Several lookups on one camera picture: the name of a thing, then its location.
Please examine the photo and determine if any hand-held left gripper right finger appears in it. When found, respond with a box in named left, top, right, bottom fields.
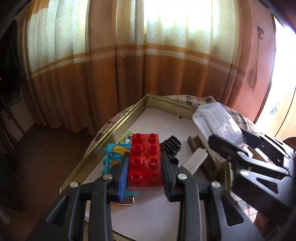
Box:
left=160, top=151, right=266, bottom=241

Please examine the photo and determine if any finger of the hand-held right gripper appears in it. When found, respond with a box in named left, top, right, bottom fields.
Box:
left=208, top=134, right=290, bottom=197
left=242, top=129, right=296, bottom=163

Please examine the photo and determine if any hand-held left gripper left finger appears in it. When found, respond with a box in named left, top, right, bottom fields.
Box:
left=28, top=155, right=131, bottom=241

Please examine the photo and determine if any rose gold metallic box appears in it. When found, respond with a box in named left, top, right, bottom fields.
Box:
left=110, top=196, right=135, bottom=207

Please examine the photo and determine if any teal printed toy brick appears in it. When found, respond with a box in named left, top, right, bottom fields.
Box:
left=100, top=143, right=139, bottom=198

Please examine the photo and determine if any brown plastic comb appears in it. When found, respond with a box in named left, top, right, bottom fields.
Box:
left=187, top=135, right=219, bottom=181

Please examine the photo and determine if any red toy brick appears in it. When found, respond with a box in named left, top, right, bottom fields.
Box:
left=127, top=133, right=163, bottom=188

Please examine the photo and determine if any clear plastic box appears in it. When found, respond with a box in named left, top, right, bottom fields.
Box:
left=192, top=103, right=247, bottom=149

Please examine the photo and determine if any white plastic tube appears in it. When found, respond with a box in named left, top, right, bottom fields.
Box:
left=180, top=148, right=208, bottom=176

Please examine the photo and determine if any black comb attachment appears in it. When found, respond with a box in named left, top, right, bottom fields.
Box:
left=160, top=135, right=183, bottom=165

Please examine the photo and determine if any green printed toy brick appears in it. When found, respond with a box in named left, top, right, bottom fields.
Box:
left=118, top=131, right=133, bottom=145

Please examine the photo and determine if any gold metal tin tray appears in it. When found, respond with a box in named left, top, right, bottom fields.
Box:
left=60, top=93, right=234, bottom=241

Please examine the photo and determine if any round wooden chair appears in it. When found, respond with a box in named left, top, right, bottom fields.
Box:
left=282, top=137, right=296, bottom=149

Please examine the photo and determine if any wooden door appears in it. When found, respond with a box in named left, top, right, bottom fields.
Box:
left=275, top=79, right=296, bottom=142

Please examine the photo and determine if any plaid tablecloth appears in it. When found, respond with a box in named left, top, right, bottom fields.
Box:
left=83, top=94, right=258, bottom=241

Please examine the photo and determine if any hanging feather ornament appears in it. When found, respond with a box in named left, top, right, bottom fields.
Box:
left=248, top=38, right=260, bottom=92

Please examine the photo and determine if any orange and cream curtain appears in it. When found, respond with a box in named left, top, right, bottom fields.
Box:
left=22, top=0, right=262, bottom=135

